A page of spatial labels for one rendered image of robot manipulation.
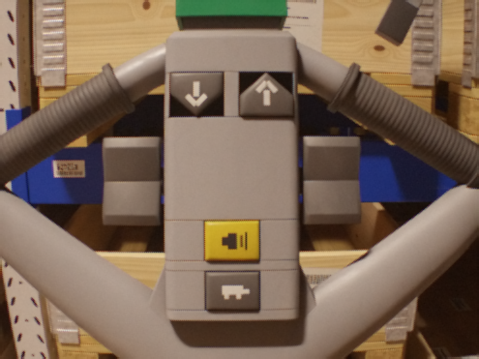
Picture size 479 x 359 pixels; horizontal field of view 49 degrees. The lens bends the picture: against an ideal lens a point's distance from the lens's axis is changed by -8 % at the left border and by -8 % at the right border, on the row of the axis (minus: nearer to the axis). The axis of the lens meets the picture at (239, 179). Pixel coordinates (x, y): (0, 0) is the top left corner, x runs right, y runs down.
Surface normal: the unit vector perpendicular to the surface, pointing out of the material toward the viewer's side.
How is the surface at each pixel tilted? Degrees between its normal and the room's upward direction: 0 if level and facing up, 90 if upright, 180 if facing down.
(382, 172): 90
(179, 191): 74
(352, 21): 90
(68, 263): 67
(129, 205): 57
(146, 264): 90
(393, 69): 90
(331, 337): 80
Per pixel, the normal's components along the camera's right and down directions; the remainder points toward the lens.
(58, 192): 0.02, 0.25
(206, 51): 0.02, -0.03
